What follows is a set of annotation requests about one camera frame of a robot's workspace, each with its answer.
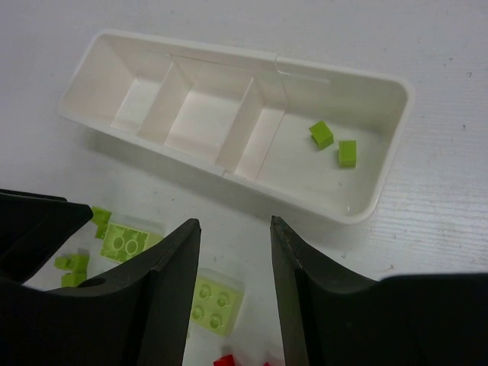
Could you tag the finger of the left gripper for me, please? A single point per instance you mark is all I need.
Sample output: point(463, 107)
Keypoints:
point(33, 228)

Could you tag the small green lego curved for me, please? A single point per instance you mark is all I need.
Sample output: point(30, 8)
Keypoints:
point(101, 218)

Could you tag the small green lego left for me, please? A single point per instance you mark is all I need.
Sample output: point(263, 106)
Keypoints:
point(76, 263)

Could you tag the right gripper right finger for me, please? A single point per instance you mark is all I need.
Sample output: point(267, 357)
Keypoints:
point(330, 315)

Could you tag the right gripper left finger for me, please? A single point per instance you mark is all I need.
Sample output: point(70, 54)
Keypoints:
point(134, 314)

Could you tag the green 2x3 lego upper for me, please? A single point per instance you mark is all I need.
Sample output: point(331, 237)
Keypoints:
point(122, 243)

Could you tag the small green lego piece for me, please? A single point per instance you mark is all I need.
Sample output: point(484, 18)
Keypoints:
point(347, 155)

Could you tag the green 2x2 lego studs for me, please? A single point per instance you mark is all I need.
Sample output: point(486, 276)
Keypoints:
point(215, 305)

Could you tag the small green lego cube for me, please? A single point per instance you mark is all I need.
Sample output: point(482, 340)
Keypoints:
point(321, 134)

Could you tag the small green lego bottom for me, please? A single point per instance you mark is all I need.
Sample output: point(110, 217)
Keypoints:
point(73, 279)

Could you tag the white three-compartment tray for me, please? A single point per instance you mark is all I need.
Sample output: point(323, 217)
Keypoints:
point(243, 116)

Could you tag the red round lego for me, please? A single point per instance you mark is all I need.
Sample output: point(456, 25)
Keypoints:
point(226, 360)

